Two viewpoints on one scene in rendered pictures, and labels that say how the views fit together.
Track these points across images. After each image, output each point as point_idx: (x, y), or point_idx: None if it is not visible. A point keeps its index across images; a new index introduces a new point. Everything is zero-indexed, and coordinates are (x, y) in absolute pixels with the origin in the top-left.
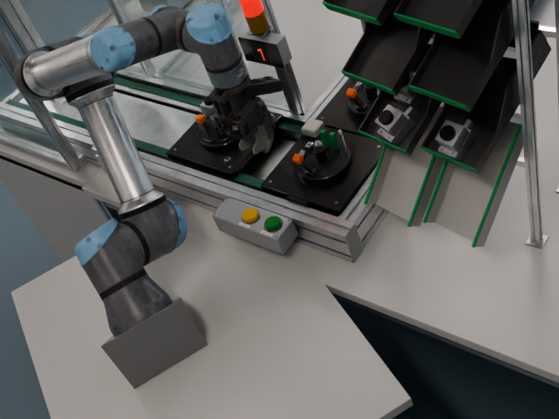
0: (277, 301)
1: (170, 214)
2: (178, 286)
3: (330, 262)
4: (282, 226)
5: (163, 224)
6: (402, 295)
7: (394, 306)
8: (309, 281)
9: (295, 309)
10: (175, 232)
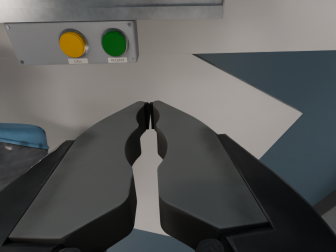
0: (158, 91)
1: (9, 154)
2: (58, 118)
3: (182, 24)
4: (128, 40)
5: (23, 171)
6: (275, 31)
7: (270, 46)
8: (174, 57)
9: (180, 90)
10: (38, 153)
